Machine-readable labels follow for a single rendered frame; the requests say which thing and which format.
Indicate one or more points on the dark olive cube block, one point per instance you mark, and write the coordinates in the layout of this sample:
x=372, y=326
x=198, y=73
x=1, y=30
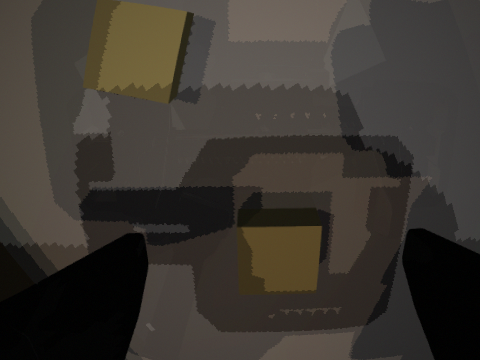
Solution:
x=137, y=50
x=278, y=250

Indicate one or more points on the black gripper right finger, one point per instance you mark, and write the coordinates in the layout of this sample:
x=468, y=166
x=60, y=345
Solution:
x=444, y=280

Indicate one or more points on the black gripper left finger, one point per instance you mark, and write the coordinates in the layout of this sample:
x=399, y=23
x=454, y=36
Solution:
x=86, y=311

